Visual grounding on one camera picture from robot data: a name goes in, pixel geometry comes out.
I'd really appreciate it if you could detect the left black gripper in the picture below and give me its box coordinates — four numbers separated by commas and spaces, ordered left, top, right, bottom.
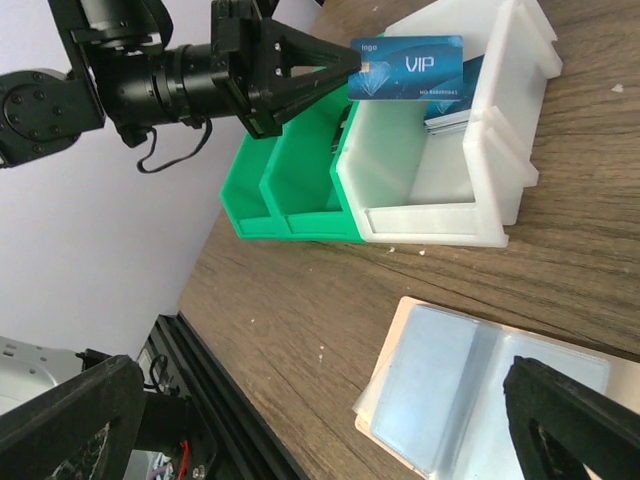
49, 1, 361, 147

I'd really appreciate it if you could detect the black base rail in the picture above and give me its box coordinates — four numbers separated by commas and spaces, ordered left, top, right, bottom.
135, 314, 307, 479

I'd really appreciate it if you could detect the beige card holder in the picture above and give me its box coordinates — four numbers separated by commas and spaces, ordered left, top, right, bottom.
354, 296, 639, 479

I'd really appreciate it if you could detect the green plastic bin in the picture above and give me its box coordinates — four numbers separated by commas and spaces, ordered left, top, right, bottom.
259, 88, 362, 243
220, 134, 277, 239

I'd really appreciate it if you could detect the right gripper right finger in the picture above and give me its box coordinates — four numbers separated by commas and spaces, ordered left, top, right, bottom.
503, 356, 639, 479

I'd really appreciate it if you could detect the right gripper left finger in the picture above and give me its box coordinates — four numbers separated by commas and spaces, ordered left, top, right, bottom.
1, 355, 145, 479

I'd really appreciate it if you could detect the blue vip card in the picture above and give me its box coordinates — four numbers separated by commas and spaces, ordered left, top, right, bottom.
347, 35, 464, 101
424, 55, 484, 135

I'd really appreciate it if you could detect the white plastic bin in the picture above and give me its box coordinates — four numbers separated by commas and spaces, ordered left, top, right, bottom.
336, 1, 562, 248

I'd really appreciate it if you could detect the black vip card in bin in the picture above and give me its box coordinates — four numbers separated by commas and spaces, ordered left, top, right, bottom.
331, 106, 351, 154

